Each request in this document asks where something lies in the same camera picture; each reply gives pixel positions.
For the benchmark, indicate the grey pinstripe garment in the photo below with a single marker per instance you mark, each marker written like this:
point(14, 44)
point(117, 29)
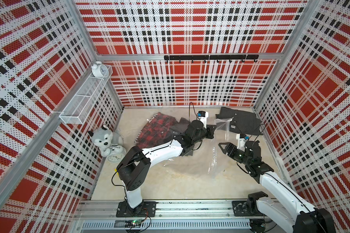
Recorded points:
point(243, 122)

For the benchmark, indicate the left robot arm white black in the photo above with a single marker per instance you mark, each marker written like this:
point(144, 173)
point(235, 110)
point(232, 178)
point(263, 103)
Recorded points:
point(134, 167)

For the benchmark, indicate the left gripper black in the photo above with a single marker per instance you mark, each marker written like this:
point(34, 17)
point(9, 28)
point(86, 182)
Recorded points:
point(210, 130)

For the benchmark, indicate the white alarm clock on shelf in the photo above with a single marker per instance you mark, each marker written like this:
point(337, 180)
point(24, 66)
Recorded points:
point(99, 70)

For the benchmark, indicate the white alarm clock on table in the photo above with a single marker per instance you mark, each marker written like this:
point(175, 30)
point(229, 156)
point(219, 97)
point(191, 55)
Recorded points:
point(116, 155)

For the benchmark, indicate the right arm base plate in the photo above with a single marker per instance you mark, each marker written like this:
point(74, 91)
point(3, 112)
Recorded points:
point(246, 208)

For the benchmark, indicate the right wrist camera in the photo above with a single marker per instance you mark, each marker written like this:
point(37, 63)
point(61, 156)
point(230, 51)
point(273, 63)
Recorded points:
point(241, 141)

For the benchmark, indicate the red black plaid shirt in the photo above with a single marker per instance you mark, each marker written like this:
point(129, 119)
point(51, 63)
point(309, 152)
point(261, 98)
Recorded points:
point(155, 131)

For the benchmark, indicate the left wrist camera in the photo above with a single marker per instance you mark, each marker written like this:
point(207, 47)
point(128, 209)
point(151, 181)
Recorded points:
point(203, 115)

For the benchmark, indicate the husky plush toy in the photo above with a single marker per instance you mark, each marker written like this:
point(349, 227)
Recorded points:
point(108, 142)

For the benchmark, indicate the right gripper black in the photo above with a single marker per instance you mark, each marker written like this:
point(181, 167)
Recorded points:
point(230, 146)

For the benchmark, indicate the white wire shelf basket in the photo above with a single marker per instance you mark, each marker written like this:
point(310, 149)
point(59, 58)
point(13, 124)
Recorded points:
point(81, 104)

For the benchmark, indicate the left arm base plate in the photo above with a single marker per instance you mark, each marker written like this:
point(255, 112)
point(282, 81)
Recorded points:
point(146, 208)

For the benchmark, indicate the small circuit board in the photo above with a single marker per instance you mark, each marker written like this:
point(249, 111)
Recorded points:
point(127, 224)

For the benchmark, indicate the black hook rail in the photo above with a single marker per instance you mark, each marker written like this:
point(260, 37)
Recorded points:
point(241, 57)

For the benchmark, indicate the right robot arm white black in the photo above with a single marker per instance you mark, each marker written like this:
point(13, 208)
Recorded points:
point(288, 210)

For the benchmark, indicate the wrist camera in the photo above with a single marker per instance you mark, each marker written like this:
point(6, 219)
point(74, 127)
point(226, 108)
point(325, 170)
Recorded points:
point(203, 115)
point(241, 141)

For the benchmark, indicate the clear vacuum bag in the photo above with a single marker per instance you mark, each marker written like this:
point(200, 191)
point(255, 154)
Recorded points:
point(205, 160)

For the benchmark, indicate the aluminium mounting rail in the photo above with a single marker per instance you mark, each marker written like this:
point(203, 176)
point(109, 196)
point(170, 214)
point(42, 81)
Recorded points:
point(165, 209)

